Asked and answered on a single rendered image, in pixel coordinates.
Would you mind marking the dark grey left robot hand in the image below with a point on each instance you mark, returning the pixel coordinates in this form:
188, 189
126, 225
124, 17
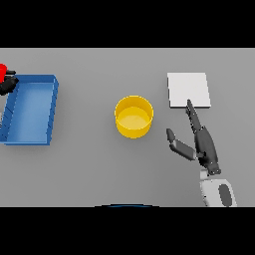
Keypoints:
8, 83

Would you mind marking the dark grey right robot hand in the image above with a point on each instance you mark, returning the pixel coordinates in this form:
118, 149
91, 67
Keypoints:
205, 144

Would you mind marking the red beaker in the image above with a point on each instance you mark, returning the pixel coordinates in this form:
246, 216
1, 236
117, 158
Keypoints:
2, 72

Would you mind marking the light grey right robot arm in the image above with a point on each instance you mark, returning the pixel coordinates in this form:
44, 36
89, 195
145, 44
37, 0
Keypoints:
217, 193

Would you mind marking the pale square measuring scale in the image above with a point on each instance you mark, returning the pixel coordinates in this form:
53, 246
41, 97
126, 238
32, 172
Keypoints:
188, 89

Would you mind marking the yellow bowl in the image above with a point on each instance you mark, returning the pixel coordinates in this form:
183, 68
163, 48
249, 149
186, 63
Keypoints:
134, 117

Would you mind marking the blue tray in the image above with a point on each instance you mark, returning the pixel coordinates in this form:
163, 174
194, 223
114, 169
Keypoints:
30, 109

